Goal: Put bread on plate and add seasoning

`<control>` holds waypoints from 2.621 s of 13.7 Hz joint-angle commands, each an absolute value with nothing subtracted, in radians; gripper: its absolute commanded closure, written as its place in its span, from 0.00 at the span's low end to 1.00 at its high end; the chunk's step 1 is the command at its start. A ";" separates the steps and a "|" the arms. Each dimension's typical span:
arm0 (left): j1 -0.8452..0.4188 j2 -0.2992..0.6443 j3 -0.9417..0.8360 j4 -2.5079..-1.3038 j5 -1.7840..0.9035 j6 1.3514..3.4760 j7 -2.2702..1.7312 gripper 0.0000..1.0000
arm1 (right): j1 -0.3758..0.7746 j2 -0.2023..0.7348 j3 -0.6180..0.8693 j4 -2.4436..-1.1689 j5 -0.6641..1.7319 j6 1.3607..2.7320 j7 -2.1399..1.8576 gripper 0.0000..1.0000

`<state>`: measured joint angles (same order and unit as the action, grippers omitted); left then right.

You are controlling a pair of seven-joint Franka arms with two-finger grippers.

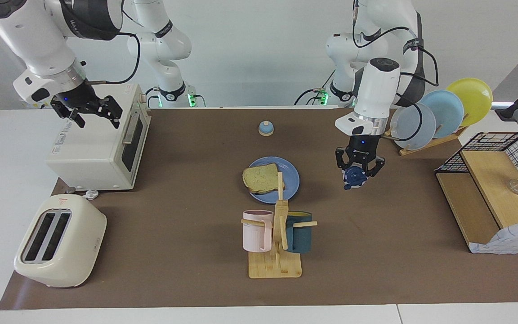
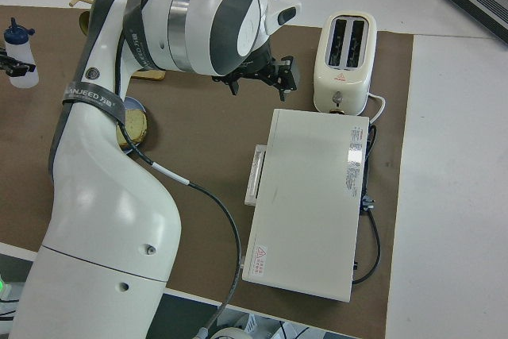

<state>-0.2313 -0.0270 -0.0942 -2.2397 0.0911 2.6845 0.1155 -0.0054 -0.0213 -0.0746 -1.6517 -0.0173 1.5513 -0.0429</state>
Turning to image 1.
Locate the white bottle with blue cap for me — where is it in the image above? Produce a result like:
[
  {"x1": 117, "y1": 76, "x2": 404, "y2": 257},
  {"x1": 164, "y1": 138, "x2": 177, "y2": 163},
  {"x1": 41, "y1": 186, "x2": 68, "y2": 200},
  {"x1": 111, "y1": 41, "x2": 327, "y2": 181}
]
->
[{"x1": 343, "y1": 166, "x2": 368, "y2": 190}]

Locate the wooden mug tree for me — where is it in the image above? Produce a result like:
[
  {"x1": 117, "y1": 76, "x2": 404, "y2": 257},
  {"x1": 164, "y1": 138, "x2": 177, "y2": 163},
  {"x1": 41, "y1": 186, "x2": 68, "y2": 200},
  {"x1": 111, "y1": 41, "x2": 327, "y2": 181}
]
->
[{"x1": 241, "y1": 172, "x2": 318, "y2": 279}]

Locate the white wall socket box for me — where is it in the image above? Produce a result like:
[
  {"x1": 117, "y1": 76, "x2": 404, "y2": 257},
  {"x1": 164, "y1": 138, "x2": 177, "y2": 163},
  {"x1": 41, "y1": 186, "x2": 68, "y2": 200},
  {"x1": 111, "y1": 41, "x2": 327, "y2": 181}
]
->
[{"x1": 20, "y1": 100, "x2": 57, "y2": 110}]

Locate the wooden plate rack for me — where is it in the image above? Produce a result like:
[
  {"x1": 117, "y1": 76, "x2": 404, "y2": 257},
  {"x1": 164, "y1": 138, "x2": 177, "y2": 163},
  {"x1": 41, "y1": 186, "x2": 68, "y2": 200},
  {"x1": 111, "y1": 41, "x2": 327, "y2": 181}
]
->
[{"x1": 384, "y1": 125, "x2": 469, "y2": 157}]

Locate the wooden shelf unit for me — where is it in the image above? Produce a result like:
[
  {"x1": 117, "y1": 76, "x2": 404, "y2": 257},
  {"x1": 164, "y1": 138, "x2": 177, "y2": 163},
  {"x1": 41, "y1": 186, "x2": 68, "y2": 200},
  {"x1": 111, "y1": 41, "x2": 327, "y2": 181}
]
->
[{"x1": 435, "y1": 150, "x2": 518, "y2": 252}]

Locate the brown table mat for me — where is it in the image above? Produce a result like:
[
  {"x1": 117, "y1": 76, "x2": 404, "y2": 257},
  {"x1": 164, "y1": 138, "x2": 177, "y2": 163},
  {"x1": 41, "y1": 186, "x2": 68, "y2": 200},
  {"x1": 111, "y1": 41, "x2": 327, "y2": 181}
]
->
[{"x1": 0, "y1": 108, "x2": 518, "y2": 310}]

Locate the pale grey plate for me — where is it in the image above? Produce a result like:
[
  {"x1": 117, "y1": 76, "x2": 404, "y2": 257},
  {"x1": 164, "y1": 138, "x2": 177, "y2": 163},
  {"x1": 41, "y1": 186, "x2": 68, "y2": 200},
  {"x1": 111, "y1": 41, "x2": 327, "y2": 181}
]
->
[{"x1": 390, "y1": 103, "x2": 437, "y2": 150}]

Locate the pink ribbed mug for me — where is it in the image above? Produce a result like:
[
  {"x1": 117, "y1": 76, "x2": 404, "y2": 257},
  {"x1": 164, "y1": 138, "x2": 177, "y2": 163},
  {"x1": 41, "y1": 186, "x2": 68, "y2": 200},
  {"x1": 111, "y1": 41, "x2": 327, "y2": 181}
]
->
[{"x1": 242, "y1": 210, "x2": 274, "y2": 253}]

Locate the white toaster oven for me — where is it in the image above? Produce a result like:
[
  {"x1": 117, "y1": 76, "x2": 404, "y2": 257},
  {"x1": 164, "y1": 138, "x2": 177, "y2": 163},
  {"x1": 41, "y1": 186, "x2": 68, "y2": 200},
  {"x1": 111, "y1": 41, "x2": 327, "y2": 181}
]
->
[{"x1": 45, "y1": 83, "x2": 152, "y2": 192}]

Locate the cream two-slot toaster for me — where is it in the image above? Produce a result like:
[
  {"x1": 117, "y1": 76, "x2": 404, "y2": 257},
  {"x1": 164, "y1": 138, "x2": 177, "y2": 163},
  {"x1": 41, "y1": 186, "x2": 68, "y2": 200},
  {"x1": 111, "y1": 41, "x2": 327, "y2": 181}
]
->
[{"x1": 14, "y1": 193, "x2": 107, "y2": 288}]

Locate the toasted bread slice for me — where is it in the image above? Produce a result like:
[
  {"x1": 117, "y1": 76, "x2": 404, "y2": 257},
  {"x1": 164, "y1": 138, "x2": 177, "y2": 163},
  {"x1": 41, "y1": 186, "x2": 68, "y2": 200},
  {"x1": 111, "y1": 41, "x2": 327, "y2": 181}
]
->
[{"x1": 242, "y1": 163, "x2": 286, "y2": 194}]

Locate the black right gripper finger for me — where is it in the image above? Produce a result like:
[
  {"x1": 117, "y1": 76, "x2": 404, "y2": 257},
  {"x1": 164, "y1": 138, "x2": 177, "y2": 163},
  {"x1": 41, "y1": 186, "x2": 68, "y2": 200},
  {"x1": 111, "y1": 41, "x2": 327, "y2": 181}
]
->
[
  {"x1": 101, "y1": 96, "x2": 123, "y2": 130},
  {"x1": 68, "y1": 109, "x2": 85, "y2": 130}
]

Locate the white patterned cloth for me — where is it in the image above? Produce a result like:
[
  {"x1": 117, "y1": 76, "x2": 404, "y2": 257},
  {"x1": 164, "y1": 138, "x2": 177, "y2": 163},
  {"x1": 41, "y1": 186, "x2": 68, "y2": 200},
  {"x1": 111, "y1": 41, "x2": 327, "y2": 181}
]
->
[{"x1": 469, "y1": 220, "x2": 518, "y2": 255}]

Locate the light blue plate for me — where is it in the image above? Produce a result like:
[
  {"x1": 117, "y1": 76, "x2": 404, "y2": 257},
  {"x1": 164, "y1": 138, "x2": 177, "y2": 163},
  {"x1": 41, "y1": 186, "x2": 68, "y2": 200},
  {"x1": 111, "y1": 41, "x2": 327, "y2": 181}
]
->
[{"x1": 420, "y1": 90, "x2": 465, "y2": 139}]

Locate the yellow plate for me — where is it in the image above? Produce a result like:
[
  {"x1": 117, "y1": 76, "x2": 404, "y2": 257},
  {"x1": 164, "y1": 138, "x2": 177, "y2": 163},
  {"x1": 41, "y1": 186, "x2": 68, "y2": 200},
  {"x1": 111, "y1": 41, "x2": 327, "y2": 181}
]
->
[{"x1": 446, "y1": 78, "x2": 494, "y2": 128}]

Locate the blue round plate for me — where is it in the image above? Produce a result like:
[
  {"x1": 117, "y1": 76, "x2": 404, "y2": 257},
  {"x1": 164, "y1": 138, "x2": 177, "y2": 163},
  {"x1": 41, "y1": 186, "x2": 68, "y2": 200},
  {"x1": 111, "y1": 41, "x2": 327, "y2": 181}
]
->
[{"x1": 245, "y1": 156, "x2": 300, "y2": 204}]

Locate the dark teal mug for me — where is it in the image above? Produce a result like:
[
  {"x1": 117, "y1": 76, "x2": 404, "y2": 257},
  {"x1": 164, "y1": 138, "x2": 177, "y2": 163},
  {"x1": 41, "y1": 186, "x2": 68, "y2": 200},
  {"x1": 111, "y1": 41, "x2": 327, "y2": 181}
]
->
[{"x1": 285, "y1": 211, "x2": 313, "y2": 253}]

